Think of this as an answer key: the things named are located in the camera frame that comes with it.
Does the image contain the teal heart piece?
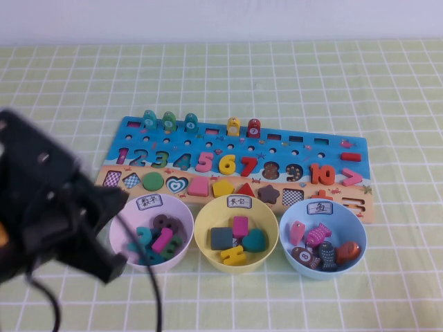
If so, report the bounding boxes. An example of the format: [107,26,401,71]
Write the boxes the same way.
[241,228,269,252]

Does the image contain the magenta wooden number one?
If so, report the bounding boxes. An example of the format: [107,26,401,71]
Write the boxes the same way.
[150,228,174,253]

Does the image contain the orange wooden fish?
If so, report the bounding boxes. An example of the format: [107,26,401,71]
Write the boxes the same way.
[334,241,362,266]

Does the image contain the yellow fish number six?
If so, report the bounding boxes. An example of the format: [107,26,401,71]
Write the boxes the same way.
[226,118,241,138]

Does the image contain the yellow pentagon piece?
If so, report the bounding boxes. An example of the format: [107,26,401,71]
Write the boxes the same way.
[212,180,236,199]

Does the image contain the teal wooden number two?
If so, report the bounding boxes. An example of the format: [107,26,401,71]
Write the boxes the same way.
[135,226,157,250]

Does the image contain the white handwritten paper label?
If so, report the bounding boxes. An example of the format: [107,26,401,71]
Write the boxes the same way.
[134,194,164,211]
[226,194,253,209]
[307,201,334,217]

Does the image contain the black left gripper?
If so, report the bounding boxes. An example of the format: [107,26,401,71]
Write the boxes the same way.
[0,109,129,285]

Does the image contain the pink wooden number five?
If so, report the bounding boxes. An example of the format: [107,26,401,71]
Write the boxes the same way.
[195,151,215,175]

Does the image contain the grey square piece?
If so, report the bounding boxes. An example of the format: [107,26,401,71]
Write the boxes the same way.
[207,226,233,252]

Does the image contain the teal wooden number four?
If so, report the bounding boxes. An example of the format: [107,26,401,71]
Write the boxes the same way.
[127,241,165,266]

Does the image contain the brown star piece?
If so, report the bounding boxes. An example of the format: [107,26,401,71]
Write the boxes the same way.
[257,185,282,205]

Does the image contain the yellow plastic bowl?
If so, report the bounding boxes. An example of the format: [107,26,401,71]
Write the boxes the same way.
[193,196,280,276]

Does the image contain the green fish number three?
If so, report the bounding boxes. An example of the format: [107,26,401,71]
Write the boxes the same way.
[161,111,177,133]

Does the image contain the green wooden circle piece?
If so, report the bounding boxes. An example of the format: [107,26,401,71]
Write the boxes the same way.
[142,172,165,192]

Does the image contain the red fish number seven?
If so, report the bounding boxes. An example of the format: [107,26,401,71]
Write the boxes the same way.
[246,119,262,139]

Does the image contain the yellow wooden number six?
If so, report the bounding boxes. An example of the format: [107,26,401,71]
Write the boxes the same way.
[218,154,237,176]

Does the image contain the blue-teal fish number four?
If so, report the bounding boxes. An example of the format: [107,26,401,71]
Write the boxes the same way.
[183,113,199,135]

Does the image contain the black cable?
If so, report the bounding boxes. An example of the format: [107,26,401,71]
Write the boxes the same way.
[114,212,163,332]
[24,273,63,332]

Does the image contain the orange wooden number ten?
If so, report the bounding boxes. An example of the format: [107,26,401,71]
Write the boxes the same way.
[309,164,336,186]

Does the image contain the light blue plastic bowl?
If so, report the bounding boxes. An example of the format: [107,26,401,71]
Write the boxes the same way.
[278,200,368,281]

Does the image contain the red wooden number seven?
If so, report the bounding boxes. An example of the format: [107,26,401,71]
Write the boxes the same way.
[240,157,260,179]

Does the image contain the pink plastic bowl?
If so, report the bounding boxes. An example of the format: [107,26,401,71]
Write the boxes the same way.
[109,195,195,274]

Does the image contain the magenta rectangle piece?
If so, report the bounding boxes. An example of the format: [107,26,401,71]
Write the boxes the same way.
[232,216,250,239]

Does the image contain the red triangle piece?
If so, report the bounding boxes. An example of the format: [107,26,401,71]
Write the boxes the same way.
[236,183,257,200]

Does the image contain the pink greater-than sign piece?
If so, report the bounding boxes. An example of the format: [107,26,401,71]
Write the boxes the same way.
[341,168,364,186]

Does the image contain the teal fish number two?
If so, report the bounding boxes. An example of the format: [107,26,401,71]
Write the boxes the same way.
[142,110,157,131]

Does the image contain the green wooden number three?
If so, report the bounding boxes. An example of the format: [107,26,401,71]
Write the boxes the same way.
[159,235,183,261]

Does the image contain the wooden number puzzle board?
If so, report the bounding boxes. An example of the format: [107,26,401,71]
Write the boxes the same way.
[93,116,377,225]

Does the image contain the pink trapezoid piece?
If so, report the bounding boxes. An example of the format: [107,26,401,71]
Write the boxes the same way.
[188,178,209,196]

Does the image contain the magenta striped wooden fish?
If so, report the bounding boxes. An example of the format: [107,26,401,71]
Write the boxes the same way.
[304,223,333,246]

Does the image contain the dark grey wooden fish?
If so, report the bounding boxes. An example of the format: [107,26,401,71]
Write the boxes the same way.
[317,241,337,273]

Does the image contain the green checked tablecloth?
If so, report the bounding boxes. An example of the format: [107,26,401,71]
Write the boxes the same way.
[0,38,443,332]

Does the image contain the pink wooden fish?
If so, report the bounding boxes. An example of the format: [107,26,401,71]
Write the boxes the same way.
[289,221,306,245]

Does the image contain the brown fish number eight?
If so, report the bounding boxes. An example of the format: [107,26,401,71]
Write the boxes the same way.
[291,246,321,270]

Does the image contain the yellow equals sign piece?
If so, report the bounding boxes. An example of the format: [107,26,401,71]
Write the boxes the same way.
[219,244,248,266]

